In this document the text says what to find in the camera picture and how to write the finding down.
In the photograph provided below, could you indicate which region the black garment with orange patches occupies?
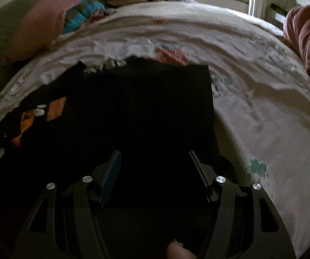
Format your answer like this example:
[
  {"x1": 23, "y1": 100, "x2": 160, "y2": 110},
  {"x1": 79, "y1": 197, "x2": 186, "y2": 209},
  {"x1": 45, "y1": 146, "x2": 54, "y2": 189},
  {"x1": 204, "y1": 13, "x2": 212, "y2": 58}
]
[{"x1": 0, "y1": 57, "x2": 221, "y2": 258}]

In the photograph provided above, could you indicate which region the right hand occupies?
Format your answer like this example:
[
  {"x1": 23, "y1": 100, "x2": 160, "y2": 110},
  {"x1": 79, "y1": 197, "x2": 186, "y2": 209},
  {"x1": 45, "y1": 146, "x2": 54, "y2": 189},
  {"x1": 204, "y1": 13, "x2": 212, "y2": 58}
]
[{"x1": 167, "y1": 240, "x2": 197, "y2": 259}]

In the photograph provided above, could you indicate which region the white strawberry print bedsheet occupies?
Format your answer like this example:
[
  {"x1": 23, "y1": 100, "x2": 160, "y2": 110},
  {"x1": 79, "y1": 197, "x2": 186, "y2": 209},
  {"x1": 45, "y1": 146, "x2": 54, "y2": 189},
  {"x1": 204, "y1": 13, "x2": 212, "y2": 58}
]
[{"x1": 0, "y1": 2, "x2": 310, "y2": 258}]

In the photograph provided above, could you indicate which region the pink pillow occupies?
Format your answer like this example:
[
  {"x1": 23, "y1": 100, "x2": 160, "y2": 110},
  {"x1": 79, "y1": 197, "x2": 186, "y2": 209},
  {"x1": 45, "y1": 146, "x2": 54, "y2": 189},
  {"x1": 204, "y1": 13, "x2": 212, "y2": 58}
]
[{"x1": 4, "y1": 0, "x2": 83, "y2": 64}]

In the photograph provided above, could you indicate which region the blue striped folded cloth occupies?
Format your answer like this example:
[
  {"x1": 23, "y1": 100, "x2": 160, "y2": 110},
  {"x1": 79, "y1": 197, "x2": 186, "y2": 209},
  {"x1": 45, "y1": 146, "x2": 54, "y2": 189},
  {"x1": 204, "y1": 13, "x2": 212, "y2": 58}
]
[{"x1": 62, "y1": 0, "x2": 115, "y2": 35}]

